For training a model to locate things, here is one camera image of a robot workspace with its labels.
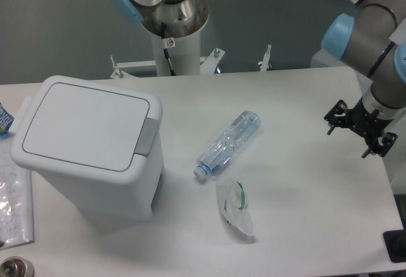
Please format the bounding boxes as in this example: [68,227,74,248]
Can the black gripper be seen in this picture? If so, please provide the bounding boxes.
[324,99,398,158]

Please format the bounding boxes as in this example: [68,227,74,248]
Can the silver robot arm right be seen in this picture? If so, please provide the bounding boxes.
[321,0,405,157]

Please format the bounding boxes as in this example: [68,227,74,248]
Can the white plastic trash can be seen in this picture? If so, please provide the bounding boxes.
[11,75,164,222]

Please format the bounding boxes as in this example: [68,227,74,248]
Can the white trash can lid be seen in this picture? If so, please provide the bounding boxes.
[22,82,150,172]

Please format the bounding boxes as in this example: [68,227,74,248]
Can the threaded levelling bolt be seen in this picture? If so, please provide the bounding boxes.
[258,44,273,72]

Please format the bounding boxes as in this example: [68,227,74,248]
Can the black device at edge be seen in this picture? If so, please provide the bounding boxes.
[383,229,405,263]

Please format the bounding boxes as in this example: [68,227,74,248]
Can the crushed clear plastic bottle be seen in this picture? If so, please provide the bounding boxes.
[193,110,261,183]

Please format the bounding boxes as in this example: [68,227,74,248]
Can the crumpled white green wrapper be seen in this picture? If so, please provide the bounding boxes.
[216,178,254,236]

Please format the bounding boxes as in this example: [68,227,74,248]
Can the grey lid push button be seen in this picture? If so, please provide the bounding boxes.
[134,118,159,157]

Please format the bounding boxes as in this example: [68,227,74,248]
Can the blue green carton box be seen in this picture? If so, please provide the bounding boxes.
[0,104,14,137]

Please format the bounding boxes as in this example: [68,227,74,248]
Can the paper sheet in plastic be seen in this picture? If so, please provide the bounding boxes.
[1,137,34,250]

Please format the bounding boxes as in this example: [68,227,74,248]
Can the round metal knob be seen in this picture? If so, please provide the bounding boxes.
[1,256,35,277]

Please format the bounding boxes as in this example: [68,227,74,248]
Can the white metal base frame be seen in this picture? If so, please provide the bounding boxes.
[109,48,226,79]

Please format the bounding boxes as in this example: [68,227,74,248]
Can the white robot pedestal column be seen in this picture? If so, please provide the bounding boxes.
[150,32,200,77]

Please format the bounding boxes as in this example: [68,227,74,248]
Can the black cable on pedestal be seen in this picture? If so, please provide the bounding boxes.
[160,23,176,77]

